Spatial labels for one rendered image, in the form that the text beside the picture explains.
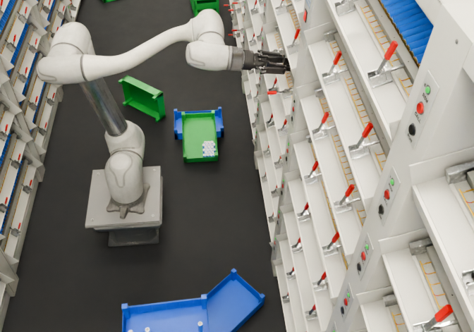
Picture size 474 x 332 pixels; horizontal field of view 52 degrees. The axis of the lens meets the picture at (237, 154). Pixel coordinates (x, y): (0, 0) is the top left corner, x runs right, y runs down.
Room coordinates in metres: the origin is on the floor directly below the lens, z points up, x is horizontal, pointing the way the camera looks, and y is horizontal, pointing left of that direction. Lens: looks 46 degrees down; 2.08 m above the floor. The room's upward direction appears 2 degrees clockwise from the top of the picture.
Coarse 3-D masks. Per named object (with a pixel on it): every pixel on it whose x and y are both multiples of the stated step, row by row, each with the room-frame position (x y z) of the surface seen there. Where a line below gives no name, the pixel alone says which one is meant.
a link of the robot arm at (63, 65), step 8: (56, 48) 1.52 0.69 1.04; (64, 48) 1.52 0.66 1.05; (72, 48) 1.53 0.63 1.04; (48, 56) 1.50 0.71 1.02; (56, 56) 1.48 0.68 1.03; (64, 56) 1.48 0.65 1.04; (72, 56) 1.48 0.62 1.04; (80, 56) 1.48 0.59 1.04; (40, 64) 1.46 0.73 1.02; (48, 64) 1.45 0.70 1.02; (56, 64) 1.45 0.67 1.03; (64, 64) 1.44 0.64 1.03; (72, 64) 1.45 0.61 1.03; (80, 64) 1.45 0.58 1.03; (40, 72) 1.44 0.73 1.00; (48, 72) 1.43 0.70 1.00; (56, 72) 1.43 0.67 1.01; (64, 72) 1.43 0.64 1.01; (72, 72) 1.43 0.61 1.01; (80, 72) 1.43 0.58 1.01; (48, 80) 1.43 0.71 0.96; (56, 80) 1.42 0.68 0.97; (64, 80) 1.42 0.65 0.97; (72, 80) 1.42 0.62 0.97; (80, 80) 1.43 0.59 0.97
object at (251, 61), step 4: (244, 52) 1.53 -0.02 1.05; (248, 52) 1.52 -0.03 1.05; (252, 52) 1.53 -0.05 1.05; (248, 56) 1.51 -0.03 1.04; (252, 56) 1.51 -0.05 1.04; (256, 56) 1.54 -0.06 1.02; (244, 60) 1.50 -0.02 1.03; (248, 60) 1.50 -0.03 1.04; (252, 60) 1.50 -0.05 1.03; (256, 60) 1.52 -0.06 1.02; (244, 64) 1.49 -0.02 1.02; (248, 64) 1.49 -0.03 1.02; (252, 64) 1.49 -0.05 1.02; (256, 64) 1.49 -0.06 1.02; (260, 64) 1.50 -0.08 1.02; (264, 64) 1.51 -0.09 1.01; (244, 68) 1.49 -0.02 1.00; (248, 68) 1.49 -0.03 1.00; (252, 68) 1.49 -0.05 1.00; (256, 68) 1.49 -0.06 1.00
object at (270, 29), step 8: (272, 24) 1.89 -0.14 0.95; (272, 32) 1.89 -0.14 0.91; (272, 40) 1.83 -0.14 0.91; (272, 48) 1.77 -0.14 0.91; (280, 80) 1.55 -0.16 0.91; (288, 80) 1.53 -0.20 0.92; (280, 88) 1.50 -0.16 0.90; (288, 88) 1.49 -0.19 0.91; (288, 104) 1.40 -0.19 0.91; (288, 112) 1.36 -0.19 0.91; (288, 120) 1.29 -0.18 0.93
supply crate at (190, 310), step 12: (180, 300) 0.83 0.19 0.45; (192, 300) 0.83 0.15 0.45; (204, 300) 0.82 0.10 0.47; (132, 312) 0.80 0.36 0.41; (144, 312) 0.80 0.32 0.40; (156, 312) 0.80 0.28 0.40; (168, 312) 0.80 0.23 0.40; (180, 312) 0.81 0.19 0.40; (192, 312) 0.81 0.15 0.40; (204, 312) 0.81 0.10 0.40; (132, 324) 0.76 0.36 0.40; (144, 324) 0.76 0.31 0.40; (156, 324) 0.76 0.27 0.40; (168, 324) 0.76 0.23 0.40; (180, 324) 0.76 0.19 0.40; (192, 324) 0.76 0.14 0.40; (204, 324) 0.76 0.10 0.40
